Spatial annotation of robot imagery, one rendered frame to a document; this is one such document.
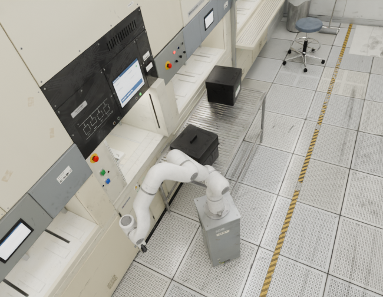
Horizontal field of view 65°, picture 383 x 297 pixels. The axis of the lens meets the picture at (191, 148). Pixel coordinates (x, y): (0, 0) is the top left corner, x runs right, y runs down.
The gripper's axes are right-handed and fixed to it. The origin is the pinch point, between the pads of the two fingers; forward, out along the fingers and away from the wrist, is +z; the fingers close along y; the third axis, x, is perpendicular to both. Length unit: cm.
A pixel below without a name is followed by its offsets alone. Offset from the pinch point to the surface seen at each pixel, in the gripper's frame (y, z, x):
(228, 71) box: 94, 0, -160
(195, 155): 32, 0, -69
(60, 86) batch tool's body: 53, -87, -10
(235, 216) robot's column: -15, 25, -65
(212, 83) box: 91, 1, -137
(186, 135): 54, 0, -77
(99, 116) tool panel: 58, -56, -22
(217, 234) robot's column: -10, 39, -50
